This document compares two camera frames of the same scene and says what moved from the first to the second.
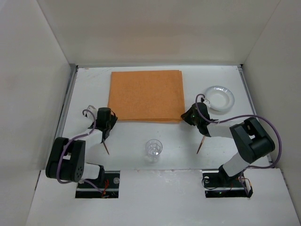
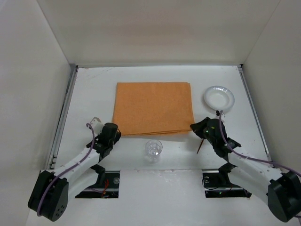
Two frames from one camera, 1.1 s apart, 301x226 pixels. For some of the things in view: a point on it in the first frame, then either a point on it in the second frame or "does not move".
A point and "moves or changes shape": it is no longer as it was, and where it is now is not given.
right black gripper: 204,131 -> 199,127
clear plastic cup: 153,149 does not move
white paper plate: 221,98 does not move
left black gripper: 106,133 -> 115,138
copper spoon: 201,144 does not move
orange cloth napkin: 153,96 moves or changes shape
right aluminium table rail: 256,112 does not move
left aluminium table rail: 73,71 does not move
